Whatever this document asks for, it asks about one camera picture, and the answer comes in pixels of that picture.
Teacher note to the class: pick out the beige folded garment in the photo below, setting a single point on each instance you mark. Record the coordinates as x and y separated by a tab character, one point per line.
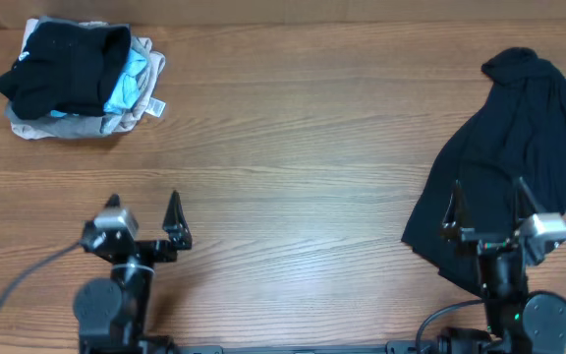
131	99

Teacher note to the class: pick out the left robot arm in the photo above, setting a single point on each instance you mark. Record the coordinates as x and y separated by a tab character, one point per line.
111	311

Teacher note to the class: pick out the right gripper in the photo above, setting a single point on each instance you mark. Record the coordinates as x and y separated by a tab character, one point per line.
455	223

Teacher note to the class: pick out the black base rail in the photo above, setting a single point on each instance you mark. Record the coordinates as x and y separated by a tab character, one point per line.
391	347

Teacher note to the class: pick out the grey folded garment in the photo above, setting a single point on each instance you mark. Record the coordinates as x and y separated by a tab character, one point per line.
79	80

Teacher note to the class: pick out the light blue folded garment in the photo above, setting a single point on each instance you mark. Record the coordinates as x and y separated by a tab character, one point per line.
93	79

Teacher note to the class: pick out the folded black garment on pile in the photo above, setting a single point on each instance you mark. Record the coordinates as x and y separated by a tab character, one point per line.
28	92

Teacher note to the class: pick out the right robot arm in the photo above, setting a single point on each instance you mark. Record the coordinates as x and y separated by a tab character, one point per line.
518	320

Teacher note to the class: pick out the black t-shirt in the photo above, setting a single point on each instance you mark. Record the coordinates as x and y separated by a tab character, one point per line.
520	132

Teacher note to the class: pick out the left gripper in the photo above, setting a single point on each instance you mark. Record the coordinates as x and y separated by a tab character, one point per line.
179	237

